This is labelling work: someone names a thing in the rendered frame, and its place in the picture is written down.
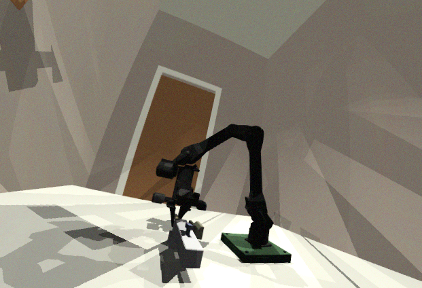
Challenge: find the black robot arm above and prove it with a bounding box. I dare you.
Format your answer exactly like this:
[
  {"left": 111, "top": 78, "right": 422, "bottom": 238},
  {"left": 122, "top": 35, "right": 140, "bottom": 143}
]
[{"left": 156, "top": 124, "right": 274, "bottom": 248}]

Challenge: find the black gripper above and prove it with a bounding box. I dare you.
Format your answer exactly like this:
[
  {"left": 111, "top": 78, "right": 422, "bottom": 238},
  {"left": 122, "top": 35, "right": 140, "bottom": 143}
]
[{"left": 152, "top": 180, "right": 207, "bottom": 227}]

